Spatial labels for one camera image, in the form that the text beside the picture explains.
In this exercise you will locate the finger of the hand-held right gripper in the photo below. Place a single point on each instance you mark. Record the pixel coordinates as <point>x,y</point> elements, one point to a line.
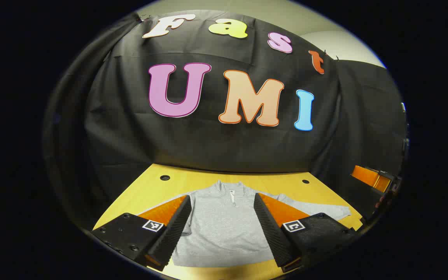
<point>368,177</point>

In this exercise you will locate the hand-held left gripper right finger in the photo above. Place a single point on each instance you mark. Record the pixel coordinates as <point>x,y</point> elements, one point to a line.
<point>270,229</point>

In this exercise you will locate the black backdrop cloth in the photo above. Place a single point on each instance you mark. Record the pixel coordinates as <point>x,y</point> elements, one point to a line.
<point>216,147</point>

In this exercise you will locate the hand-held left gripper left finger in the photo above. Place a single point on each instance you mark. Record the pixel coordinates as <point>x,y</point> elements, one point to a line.
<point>173,233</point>

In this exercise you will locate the grey zip-neck sweatshirt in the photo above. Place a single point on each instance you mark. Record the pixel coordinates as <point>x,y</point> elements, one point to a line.
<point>224,229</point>

